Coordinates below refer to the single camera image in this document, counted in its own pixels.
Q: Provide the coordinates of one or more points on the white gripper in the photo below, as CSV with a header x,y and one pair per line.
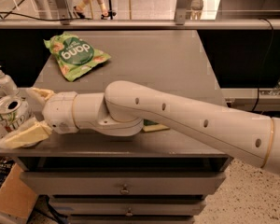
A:
x,y
59,112

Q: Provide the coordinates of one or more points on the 7up soda can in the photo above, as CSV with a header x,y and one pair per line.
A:
x,y
14,111

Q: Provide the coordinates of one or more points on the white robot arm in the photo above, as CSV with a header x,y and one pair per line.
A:
x,y
124,106

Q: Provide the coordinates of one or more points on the white pump bottle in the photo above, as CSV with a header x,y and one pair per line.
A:
x,y
7,84

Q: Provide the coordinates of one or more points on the green dang snack bag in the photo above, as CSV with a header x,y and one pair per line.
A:
x,y
75,56

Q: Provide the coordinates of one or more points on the top grey drawer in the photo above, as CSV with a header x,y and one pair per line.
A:
x,y
121,183

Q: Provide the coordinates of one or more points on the grey drawer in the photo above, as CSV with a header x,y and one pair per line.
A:
x,y
121,183
128,206

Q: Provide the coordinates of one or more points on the cardboard box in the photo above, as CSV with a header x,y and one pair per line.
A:
x,y
16,198

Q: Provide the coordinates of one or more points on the middle grey drawer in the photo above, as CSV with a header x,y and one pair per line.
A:
x,y
128,206

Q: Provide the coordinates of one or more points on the green yellow sponge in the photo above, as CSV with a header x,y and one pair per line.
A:
x,y
151,126

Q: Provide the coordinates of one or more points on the grey drawer cabinet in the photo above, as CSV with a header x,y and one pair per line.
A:
x,y
170,61

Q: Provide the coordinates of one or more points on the grey metal railing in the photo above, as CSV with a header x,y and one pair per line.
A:
x,y
143,14

